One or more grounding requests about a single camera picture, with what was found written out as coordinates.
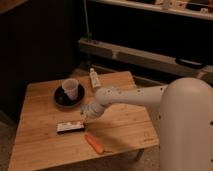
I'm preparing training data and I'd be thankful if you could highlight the black and white eraser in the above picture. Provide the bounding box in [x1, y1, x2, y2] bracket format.
[56, 121, 85, 134]

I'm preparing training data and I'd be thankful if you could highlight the vertical metal pole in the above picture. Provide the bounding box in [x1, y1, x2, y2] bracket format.
[83, 0, 91, 41]

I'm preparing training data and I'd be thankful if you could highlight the long wall shelf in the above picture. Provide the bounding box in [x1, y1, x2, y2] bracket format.
[89, 0, 213, 21]

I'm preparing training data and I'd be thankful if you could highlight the low wooden bench ledge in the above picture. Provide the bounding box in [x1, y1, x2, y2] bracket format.
[78, 38, 213, 83]

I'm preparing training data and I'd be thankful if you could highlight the wooden table leg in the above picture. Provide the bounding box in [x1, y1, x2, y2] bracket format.
[134, 149, 144, 161]

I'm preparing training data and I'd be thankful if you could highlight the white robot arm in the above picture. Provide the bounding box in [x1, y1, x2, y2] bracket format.
[82, 77, 213, 171]

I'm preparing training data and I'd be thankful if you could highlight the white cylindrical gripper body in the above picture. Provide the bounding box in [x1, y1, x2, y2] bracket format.
[81, 102, 107, 119]

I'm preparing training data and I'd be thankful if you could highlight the black round plate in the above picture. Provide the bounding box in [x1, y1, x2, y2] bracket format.
[54, 85, 85, 107]

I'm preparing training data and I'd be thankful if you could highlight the white tube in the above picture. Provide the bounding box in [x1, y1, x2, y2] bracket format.
[89, 68, 101, 88]

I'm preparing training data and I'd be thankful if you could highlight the black handle on shelf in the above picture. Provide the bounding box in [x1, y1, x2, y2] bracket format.
[175, 58, 206, 69]

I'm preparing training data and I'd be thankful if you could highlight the orange carrot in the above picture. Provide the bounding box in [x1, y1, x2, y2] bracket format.
[84, 133, 107, 154]

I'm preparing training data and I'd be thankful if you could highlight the white paper cup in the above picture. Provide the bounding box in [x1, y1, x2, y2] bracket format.
[62, 79, 79, 100]

